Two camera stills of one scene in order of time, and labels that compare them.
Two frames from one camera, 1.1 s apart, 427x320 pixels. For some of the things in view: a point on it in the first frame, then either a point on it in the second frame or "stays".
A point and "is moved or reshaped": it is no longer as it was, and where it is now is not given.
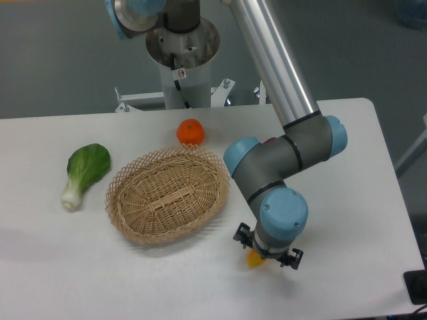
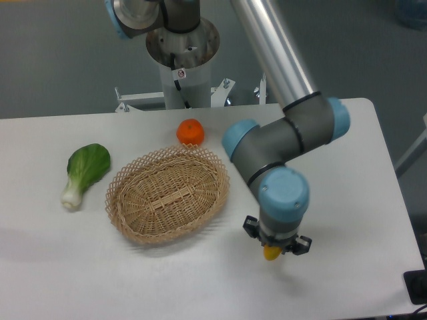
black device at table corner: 416,284 stays
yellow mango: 253,259 is moved or reshaped
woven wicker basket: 167,195 stays
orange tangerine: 190,131 stays
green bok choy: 85,166 stays
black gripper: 245,235 to 287,244
